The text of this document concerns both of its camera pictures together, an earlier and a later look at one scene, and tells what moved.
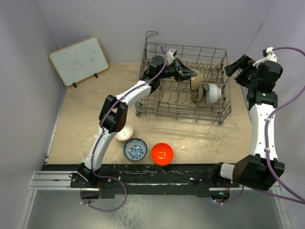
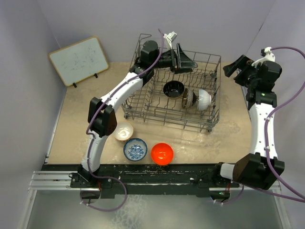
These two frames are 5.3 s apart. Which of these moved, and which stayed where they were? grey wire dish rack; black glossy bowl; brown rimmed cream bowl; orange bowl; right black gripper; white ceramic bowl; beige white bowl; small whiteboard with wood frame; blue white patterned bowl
Moved: grey wire dish rack; white ceramic bowl; brown rimmed cream bowl; black glossy bowl
Stayed: small whiteboard with wood frame; right black gripper; blue white patterned bowl; orange bowl; beige white bowl
